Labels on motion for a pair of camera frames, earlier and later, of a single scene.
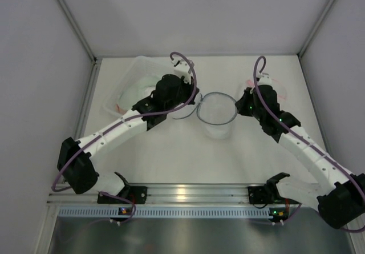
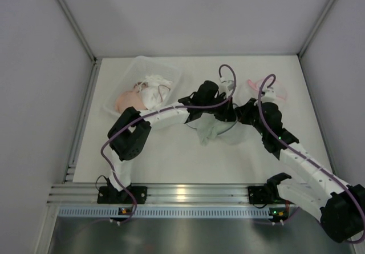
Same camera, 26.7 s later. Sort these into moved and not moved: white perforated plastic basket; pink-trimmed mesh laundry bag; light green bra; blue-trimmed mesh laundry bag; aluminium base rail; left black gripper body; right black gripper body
Moved: light green bra; left black gripper body; blue-trimmed mesh laundry bag; right black gripper body
Not moved: aluminium base rail; white perforated plastic basket; pink-trimmed mesh laundry bag
